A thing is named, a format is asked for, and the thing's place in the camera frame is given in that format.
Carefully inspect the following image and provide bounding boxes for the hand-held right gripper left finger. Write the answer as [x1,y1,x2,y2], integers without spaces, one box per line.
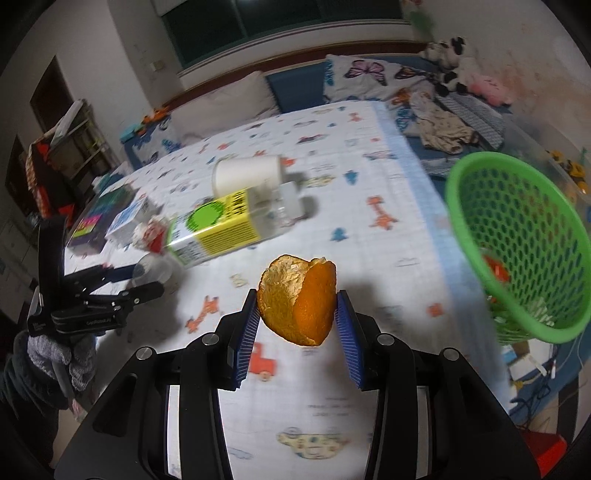
[54,288,260,480]

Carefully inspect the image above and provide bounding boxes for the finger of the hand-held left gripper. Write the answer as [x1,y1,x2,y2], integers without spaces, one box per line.
[64,264,140,295]
[85,282,166,311]

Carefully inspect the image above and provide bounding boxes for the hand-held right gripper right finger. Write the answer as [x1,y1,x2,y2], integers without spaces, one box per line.
[335,289,542,480]

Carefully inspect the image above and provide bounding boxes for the clear plastic dome lid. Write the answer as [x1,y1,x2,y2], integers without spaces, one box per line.
[133,253,172,287]

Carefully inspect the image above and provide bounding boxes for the orange peel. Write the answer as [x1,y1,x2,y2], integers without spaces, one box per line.
[257,254,337,347]

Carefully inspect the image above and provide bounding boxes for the orange snack wrapper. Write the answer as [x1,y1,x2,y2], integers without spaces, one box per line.
[481,255,512,285]

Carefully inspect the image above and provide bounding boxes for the green plastic basket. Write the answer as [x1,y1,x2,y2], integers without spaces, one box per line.
[444,152,591,345]

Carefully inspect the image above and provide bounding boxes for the person's left forearm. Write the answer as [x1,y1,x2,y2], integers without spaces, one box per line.
[0,332,71,464]

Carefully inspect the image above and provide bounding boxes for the person's left hand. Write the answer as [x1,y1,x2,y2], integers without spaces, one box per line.
[25,333,98,403]

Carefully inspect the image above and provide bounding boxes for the white blue milk carton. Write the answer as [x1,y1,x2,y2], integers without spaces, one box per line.
[105,198,151,246]

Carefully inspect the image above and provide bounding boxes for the colourful marker pen case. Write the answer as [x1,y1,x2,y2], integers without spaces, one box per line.
[66,184,140,253]

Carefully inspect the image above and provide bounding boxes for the crumpled paper ball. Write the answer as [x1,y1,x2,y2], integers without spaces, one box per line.
[131,216,167,253]

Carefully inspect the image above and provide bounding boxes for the yellow green drink carton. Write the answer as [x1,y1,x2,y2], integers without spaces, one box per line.
[167,186,260,269]

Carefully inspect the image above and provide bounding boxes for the clothes rack with clothes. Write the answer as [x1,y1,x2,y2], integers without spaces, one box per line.
[24,99,122,219]

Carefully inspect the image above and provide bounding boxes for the small butterfly print pillow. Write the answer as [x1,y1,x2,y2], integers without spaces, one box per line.
[124,115,186,168]

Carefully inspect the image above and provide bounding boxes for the small clear plastic container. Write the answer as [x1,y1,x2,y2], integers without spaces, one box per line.
[249,179,311,228]

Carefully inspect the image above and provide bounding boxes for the white paper cup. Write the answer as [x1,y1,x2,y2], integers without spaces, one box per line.
[211,155,284,198]

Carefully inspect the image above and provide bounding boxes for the printed cartoon tablecloth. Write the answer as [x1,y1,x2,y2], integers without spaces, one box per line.
[62,99,514,480]

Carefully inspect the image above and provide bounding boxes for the orange toy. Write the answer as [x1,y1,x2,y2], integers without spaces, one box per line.
[140,106,170,126]

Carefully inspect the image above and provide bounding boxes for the beige pillow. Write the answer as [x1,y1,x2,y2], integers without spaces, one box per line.
[177,71,281,140]

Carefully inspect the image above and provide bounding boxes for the red plastic object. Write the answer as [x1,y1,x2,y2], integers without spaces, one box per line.
[521,431,567,468]

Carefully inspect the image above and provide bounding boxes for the pile of beige clothes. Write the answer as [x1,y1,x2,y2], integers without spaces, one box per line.
[410,89,479,156]

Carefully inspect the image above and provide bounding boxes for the checkered cloth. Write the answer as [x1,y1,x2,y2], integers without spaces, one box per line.
[454,92,507,149]

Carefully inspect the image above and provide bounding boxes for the large butterfly print pillow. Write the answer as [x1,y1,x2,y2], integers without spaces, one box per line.
[322,54,440,103]

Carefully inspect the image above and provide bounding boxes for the yellow toy truck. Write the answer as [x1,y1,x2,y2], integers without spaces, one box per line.
[547,150,590,195]

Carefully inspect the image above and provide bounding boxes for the clear plastic storage box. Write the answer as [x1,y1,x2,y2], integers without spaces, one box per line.
[502,110,591,205]

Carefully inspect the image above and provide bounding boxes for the pink plush toy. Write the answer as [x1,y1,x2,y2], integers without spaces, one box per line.
[461,71,514,108]

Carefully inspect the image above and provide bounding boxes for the black white plush toy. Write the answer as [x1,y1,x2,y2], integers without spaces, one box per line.
[421,36,477,96]

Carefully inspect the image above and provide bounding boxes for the dark window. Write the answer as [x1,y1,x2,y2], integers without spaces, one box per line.
[161,0,413,68]

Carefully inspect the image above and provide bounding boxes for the tangled floor cables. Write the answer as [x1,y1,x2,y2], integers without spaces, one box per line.
[507,359,579,431]

